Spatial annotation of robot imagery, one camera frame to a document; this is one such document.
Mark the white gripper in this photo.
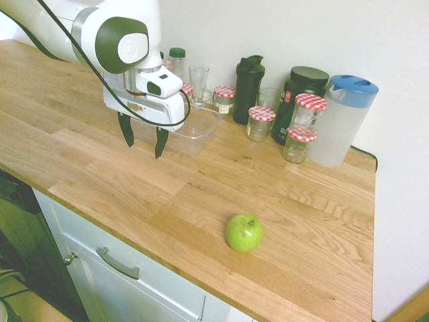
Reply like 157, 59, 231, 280
102, 71, 186, 160

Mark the clear plastic container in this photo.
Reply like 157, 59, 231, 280
131, 103, 223, 140

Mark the green apple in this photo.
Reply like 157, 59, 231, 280
225, 213, 265, 253

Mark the tall footed latte glass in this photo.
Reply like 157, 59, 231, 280
188, 64, 213, 107

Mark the green-capped clear bottle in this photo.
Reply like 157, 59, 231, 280
168, 47, 187, 83

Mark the labelled checkered-lid glass jar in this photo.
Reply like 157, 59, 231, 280
212, 85, 236, 116

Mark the black shaker bottle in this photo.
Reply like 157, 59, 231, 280
233, 54, 266, 125

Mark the medium checkered-lid glass jar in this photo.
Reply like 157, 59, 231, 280
246, 105, 276, 144

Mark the white cabinet drawer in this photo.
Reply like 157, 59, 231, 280
32, 188, 255, 322

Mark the clear drinking glass tumbler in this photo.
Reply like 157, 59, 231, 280
257, 87, 283, 113

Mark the short checkered-lid glass jar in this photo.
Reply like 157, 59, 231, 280
282, 127, 318, 164

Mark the tall checkered-lid glass jar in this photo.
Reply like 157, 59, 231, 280
289, 93, 328, 137

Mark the large black supplement tub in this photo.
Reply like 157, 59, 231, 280
271, 66, 331, 146

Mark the blue-lidded plastic pitcher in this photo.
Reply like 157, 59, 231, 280
306, 74, 380, 168

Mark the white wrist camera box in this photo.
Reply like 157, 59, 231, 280
135, 65, 184, 99

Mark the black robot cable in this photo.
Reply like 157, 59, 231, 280
0, 0, 192, 127

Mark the silver drawer handle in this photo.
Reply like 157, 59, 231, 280
96, 246, 141, 280

